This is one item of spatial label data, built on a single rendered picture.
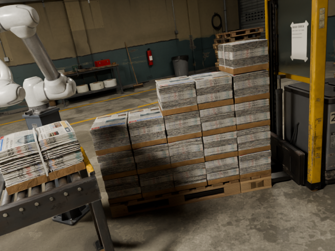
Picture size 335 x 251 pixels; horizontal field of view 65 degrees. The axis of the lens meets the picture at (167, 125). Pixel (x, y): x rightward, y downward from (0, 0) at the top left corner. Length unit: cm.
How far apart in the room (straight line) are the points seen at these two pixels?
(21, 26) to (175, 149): 135
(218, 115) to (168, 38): 757
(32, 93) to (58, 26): 649
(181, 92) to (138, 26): 724
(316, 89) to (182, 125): 102
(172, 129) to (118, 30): 708
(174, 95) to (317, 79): 105
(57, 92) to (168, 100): 85
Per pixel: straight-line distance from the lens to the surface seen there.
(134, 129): 209
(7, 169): 147
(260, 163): 245
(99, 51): 878
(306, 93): 258
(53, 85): 214
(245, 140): 230
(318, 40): 218
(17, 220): 144
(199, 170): 228
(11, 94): 151
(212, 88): 209
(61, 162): 148
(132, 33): 909
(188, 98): 206
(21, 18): 185
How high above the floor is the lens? 141
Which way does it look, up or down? 18 degrees down
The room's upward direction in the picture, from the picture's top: 9 degrees counter-clockwise
